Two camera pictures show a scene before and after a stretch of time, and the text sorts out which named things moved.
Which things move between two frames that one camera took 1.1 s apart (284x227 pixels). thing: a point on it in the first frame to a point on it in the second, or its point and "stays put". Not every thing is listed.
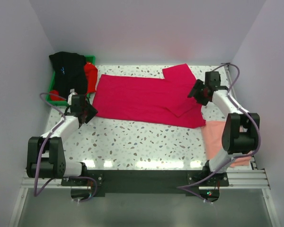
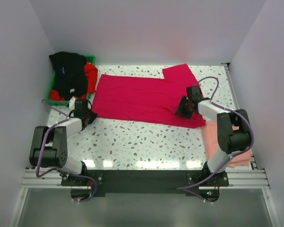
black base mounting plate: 149,181 stays put
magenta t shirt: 163,100 stays put
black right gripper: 193,92 to 181,109
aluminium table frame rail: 254,178 stays put
